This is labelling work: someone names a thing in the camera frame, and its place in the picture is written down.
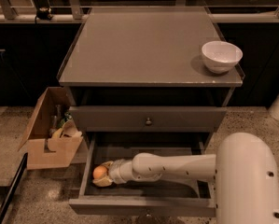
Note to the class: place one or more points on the white ceramic bowl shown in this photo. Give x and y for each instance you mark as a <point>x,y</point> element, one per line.
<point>220,57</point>

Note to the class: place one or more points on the orange fruit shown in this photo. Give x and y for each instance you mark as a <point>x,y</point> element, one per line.
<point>99,171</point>

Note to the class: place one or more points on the grey drawer cabinet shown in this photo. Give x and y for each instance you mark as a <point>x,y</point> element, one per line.
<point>145,56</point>

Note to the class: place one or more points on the items inside cardboard box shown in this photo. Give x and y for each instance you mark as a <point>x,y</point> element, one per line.
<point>62,124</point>

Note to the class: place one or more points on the small black device on ledge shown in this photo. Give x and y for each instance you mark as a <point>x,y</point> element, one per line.
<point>44,13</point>

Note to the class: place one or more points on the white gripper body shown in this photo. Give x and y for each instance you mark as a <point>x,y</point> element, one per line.
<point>117,172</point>

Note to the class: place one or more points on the round top drawer knob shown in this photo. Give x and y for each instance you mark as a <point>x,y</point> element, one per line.
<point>148,122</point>

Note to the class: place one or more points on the round drawer knob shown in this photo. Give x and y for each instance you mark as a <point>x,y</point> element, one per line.
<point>148,214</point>
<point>148,122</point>

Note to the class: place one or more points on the closed top drawer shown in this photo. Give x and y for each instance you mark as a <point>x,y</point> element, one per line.
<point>133,118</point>

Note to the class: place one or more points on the open middle drawer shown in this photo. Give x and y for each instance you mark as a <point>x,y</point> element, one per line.
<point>171,196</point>

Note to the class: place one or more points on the open cardboard box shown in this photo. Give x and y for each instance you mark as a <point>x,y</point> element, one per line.
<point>45,152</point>

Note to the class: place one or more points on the round middle drawer knob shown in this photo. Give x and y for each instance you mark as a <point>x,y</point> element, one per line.
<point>148,214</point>

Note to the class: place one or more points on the black bar on floor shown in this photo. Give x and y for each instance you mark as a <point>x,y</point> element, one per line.
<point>13,186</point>

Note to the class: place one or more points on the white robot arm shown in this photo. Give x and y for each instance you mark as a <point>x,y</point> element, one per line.
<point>244,170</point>

